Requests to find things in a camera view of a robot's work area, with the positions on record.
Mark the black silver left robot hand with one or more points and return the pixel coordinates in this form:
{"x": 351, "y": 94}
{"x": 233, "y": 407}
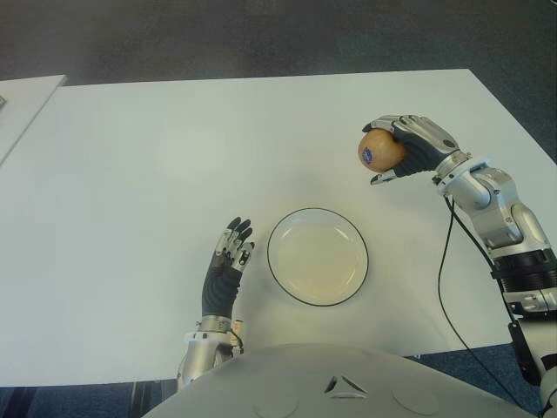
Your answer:
{"x": 217, "y": 289}

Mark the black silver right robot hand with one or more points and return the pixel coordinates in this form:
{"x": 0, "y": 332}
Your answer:
{"x": 422, "y": 148}

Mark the yellow-red apple with sticker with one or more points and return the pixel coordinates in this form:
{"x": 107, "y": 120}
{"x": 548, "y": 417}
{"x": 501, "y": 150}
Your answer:
{"x": 383, "y": 150}

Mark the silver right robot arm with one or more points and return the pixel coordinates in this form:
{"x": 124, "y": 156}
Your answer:
{"x": 509, "y": 226}

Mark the white plate with black rim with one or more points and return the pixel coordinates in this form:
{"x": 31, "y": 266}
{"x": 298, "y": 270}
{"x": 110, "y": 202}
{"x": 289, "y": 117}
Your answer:
{"x": 317, "y": 261}

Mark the grey robot torso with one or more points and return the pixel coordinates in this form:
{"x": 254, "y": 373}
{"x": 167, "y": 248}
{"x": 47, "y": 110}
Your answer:
{"x": 304, "y": 392}

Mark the white side table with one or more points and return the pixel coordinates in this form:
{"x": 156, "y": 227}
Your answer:
{"x": 24, "y": 111}

